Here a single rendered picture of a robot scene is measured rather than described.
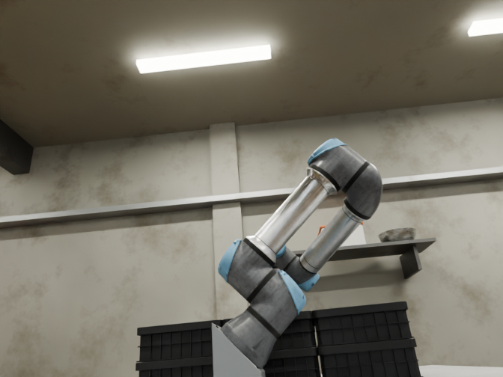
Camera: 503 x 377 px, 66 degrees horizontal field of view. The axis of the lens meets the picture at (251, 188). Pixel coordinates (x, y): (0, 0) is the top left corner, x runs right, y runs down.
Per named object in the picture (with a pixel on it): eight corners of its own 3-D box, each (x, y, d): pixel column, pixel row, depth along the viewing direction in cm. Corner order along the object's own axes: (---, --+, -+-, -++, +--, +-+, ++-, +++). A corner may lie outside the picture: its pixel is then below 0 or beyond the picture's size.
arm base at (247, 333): (256, 366, 95) (282, 335, 98) (214, 325, 102) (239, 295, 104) (265, 371, 108) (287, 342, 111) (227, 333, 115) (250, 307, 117)
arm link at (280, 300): (282, 336, 100) (315, 296, 104) (244, 300, 104) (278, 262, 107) (279, 335, 112) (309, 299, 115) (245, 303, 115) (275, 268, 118)
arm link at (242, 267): (247, 305, 104) (374, 158, 111) (207, 267, 107) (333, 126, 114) (251, 303, 116) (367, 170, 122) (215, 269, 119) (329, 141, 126)
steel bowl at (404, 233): (412, 249, 376) (409, 236, 382) (424, 239, 345) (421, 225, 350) (377, 253, 378) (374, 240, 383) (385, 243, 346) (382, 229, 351)
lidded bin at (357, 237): (361, 253, 377) (356, 232, 387) (367, 244, 347) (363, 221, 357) (320, 258, 379) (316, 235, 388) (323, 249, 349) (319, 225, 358)
